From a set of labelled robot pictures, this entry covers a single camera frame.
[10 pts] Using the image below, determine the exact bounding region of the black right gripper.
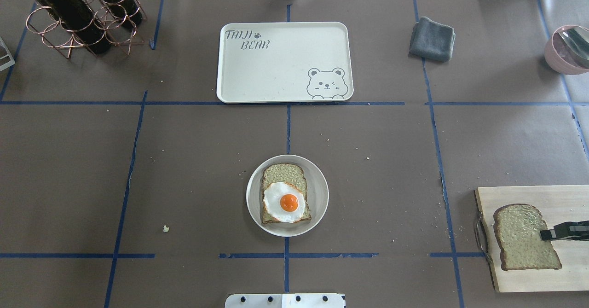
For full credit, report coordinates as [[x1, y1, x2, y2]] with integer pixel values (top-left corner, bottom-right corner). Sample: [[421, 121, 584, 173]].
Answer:
[[540, 222, 589, 241]]

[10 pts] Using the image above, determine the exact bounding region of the bread slice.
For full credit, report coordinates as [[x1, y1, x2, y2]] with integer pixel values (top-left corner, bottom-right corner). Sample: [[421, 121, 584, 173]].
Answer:
[[493, 203, 562, 272], [261, 163, 312, 223]]

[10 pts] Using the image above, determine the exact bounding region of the cream bear serving tray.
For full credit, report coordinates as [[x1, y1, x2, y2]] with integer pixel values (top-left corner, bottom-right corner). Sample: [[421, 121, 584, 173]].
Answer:
[[216, 21, 355, 103]]

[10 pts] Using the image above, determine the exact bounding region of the bamboo cutting board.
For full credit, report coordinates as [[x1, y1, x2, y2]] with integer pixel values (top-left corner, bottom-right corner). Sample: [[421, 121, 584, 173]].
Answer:
[[475, 185, 589, 293]]

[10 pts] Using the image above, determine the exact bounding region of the pink bowl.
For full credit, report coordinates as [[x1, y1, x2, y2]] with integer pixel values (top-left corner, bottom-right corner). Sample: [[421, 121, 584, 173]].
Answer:
[[543, 25, 588, 75]]

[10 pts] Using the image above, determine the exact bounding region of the metal spoon in bowl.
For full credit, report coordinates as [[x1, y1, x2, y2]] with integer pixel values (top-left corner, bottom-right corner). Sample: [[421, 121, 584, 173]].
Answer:
[[558, 26, 589, 69]]

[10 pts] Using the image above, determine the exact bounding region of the folded grey cloth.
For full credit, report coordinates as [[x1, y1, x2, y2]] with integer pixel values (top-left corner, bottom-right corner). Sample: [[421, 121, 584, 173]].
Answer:
[[409, 16, 455, 62]]

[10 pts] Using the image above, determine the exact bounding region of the round white plate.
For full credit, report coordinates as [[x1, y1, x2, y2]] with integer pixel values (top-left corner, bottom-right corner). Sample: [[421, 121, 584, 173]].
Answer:
[[245, 155, 329, 237]]

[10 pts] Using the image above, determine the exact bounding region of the bread slice on plate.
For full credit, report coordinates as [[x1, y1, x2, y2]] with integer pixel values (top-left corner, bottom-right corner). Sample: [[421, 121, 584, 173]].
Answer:
[[261, 163, 312, 223]]

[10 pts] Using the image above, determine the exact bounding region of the fake fried egg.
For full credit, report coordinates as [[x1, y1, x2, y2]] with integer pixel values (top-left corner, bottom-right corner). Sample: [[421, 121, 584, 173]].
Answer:
[[262, 182, 306, 224]]

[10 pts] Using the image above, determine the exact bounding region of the dark green wine bottle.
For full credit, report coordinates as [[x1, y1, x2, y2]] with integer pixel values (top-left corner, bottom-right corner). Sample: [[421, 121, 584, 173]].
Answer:
[[36, 0, 111, 54]]

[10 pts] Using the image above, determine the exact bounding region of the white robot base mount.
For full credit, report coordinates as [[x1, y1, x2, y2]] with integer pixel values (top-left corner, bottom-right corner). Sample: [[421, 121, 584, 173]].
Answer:
[[225, 293, 346, 308]]

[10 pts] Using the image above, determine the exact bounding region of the copper wire bottle rack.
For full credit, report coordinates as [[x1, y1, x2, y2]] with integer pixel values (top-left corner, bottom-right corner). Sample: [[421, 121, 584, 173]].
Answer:
[[26, 0, 147, 58]]

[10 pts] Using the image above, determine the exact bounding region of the white wire cup rack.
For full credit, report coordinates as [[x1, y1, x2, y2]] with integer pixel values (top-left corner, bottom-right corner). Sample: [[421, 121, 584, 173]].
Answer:
[[0, 38, 15, 71]]

